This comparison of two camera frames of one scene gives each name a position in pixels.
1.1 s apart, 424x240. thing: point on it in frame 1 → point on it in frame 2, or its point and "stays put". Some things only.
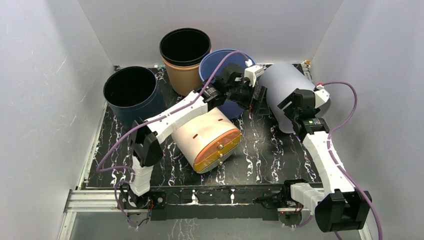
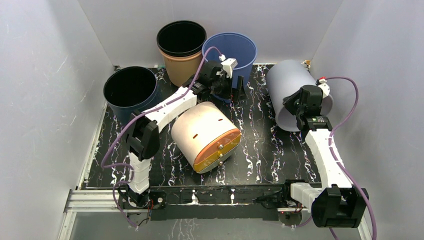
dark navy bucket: [131, 92] stays put
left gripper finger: [259, 103] → [241, 95]
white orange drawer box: [206, 142] stays put
